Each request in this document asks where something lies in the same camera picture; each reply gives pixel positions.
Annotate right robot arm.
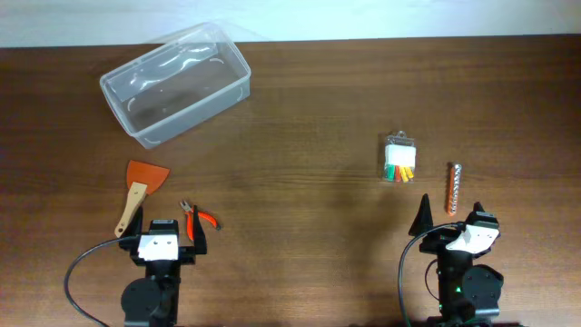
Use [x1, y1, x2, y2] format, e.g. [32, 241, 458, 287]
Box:
[398, 194, 504, 326]

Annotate orange scraper wooden handle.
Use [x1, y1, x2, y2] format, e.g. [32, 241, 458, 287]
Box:
[114, 160, 170, 238]

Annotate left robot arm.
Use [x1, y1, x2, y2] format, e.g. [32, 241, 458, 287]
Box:
[120, 203, 207, 327]

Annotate orange handled pliers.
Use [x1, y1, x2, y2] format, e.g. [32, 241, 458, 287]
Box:
[180, 200, 222, 243]

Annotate clear pack coloured wall plugs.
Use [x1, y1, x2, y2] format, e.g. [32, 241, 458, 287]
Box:
[383, 131, 417, 183]

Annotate clear plastic container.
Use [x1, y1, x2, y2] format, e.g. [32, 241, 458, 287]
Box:
[100, 23, 251, 149]

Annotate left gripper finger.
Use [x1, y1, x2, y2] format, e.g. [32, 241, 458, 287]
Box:
[192, 205, 207, 255]
[124, 206, 143, 237]

